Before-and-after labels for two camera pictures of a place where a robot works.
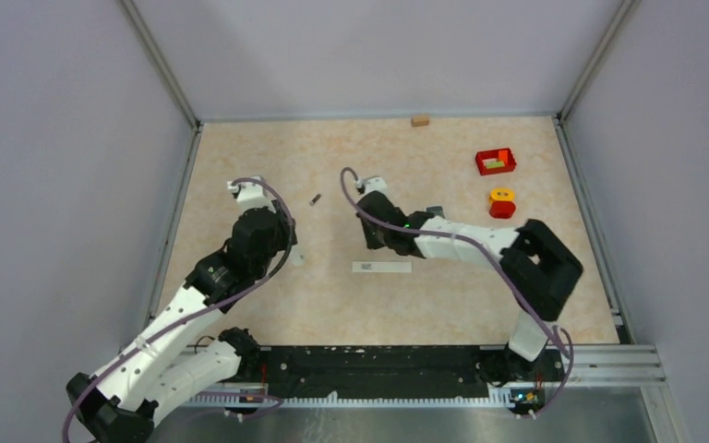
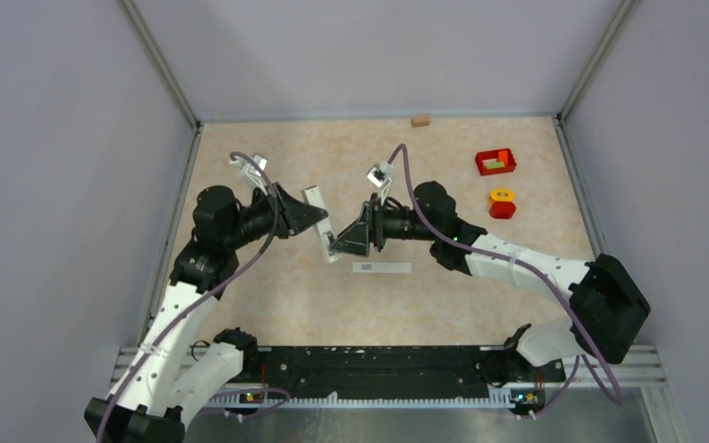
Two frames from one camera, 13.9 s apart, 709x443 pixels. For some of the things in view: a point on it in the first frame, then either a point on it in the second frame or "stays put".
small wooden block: x=420 y=121 stays put
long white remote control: x=296 y=257 to x=311 y=196
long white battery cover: x=381 y=267 stays put
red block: x=502 y=209 stays put
